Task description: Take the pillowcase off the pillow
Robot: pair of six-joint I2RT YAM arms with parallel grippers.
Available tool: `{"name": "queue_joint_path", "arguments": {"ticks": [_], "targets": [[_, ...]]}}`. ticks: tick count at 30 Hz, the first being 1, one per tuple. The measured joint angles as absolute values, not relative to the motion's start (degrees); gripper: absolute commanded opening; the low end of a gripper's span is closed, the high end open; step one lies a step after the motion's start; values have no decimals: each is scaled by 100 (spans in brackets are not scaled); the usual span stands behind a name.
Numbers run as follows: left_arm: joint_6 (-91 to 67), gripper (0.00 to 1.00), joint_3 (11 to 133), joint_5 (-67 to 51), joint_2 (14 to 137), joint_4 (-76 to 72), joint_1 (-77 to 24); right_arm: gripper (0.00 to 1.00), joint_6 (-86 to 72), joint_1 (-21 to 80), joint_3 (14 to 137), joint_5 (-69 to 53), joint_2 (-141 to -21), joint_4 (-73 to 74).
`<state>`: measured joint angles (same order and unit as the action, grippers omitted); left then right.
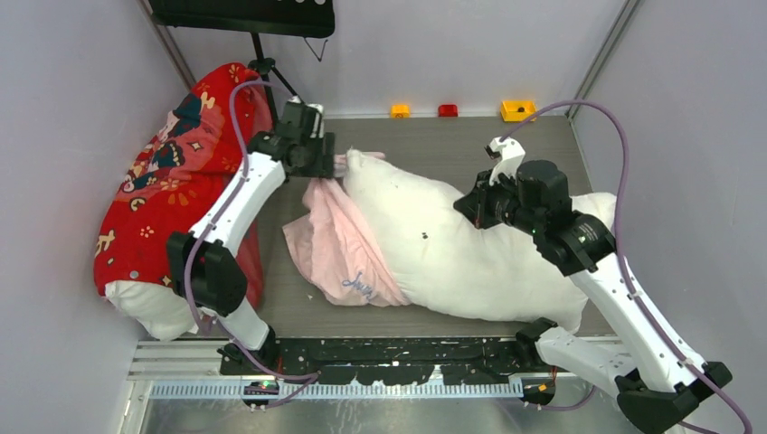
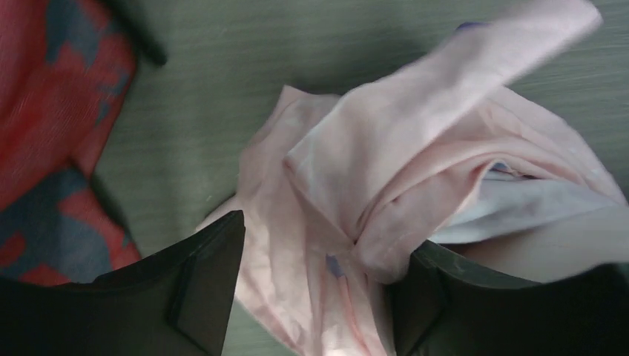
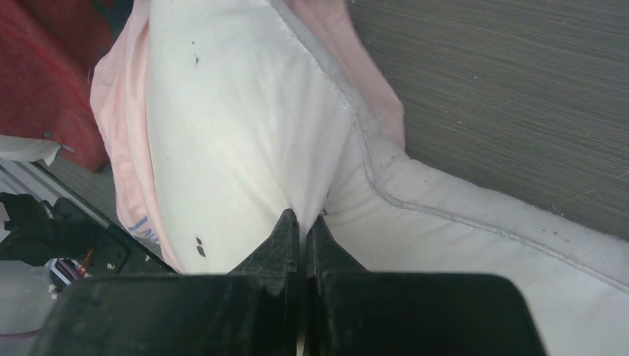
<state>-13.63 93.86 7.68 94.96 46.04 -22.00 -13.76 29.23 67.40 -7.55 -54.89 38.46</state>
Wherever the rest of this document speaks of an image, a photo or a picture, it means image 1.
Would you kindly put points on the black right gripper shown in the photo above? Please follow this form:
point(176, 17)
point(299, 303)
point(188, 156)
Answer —
point(476, 203)

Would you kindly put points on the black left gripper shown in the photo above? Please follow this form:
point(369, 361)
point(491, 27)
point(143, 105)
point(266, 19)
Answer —
point(322, 167)

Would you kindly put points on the white pillow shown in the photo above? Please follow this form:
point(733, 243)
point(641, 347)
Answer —
point(164, 314)
point(441, 261)

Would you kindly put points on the pink pillowcase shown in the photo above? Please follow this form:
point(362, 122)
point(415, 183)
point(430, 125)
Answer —
point(333, 248)

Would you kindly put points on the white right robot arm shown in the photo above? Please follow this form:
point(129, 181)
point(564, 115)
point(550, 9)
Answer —
point(659, 380)

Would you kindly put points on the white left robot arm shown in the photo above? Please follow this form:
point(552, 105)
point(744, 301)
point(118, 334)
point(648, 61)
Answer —
point(202, 261)

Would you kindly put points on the red patterned pillowcase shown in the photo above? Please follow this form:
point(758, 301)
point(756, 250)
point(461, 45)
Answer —
point(177, 177)

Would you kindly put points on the white pillow in red case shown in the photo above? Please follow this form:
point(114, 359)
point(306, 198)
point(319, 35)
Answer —
point(164, 314)

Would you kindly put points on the yellow tray with black knob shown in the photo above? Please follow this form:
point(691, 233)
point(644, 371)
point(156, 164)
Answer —
point(515, 111)

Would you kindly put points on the black tripod stand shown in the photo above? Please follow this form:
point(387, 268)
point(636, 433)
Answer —
point(267, 69)

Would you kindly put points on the small red block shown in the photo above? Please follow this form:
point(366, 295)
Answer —
point(448, 111)

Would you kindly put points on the small yellow block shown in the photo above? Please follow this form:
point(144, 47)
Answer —
point(400, 111)

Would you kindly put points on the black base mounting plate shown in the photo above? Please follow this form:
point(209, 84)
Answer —
point(403, 361)

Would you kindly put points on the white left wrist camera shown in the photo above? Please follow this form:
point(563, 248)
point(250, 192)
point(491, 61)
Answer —
point(306, 118)

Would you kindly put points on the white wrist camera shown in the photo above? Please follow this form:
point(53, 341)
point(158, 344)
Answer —
point(306, 118)
point(509, 155)

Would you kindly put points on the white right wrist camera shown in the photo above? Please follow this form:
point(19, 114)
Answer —
point(509, 155)

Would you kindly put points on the aluminium rail frame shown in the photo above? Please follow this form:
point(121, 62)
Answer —
point(217, 369)

